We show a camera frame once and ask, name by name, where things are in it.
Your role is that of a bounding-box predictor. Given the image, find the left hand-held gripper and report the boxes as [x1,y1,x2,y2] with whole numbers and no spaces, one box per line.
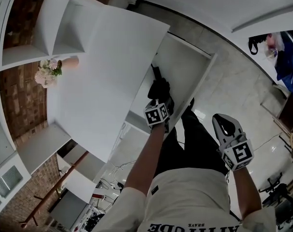
[143,96,175,134]

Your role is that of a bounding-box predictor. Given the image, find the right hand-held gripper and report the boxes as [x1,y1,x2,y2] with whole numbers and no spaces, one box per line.
[211,113,255,172]

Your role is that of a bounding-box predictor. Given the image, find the black umbrella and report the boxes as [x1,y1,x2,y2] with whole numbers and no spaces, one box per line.
[147,65,175,114]

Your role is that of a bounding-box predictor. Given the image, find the white drawer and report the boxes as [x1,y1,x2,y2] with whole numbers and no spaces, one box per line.
[126,31,218,133]

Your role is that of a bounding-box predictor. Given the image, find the person's right forearm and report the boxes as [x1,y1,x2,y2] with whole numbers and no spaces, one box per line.
[230,166,262,221]

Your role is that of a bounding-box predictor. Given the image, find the person's left forearm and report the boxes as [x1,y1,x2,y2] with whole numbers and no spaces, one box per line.
[124,124,167,198]

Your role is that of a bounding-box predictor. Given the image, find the white desk with hutch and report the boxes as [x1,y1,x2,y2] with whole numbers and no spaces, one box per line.
[17,5,171,164]

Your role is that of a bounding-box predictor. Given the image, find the person's black trousers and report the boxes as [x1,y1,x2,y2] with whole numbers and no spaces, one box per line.
[153,109,229,179]

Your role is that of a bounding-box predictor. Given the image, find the black office chair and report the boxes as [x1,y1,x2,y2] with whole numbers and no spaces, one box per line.
[258,171,293,208]

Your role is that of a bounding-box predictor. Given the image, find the person's beige shirt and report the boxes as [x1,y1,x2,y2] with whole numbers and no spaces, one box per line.
[90,167,278,232]

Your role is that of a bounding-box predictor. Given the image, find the blue clothing pile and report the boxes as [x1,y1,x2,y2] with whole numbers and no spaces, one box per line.
[273,29,293,94]

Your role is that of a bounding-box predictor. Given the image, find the black bag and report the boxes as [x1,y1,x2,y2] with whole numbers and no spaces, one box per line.
[248,33,268,56]

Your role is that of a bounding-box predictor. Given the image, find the clear plastic bag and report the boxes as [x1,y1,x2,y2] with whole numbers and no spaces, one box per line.
[264,31,286,63]

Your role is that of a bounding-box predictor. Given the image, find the pink vase with flowers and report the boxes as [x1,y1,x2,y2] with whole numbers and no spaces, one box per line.
[34,56,80,89]

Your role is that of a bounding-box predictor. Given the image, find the small white side table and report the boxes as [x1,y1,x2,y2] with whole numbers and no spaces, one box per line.
[49,151,106,230]

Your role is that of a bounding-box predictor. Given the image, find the brown wooden coat rack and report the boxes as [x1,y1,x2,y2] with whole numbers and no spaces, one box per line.
[19,150,89,229]

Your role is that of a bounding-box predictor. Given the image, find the white arched glass cabinet door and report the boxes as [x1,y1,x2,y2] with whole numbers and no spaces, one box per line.
[0,124,31,215]

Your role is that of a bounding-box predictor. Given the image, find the white floor cable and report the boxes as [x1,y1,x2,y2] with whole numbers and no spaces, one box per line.
[109,160,138,186]
[253,132,282,152]

